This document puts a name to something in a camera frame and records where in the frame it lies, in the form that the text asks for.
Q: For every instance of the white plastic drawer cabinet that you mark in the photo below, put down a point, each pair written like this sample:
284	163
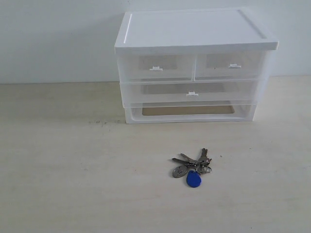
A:
196	32

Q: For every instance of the clear upper left drawer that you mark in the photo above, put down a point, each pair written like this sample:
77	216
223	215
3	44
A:
155	68

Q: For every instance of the clear upper right drawer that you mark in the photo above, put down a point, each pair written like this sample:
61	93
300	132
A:
229	66

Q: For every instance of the clear wide drawer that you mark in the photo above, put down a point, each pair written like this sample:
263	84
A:
138	95

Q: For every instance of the key bunch with blue fob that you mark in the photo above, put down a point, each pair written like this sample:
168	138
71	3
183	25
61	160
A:
192	169

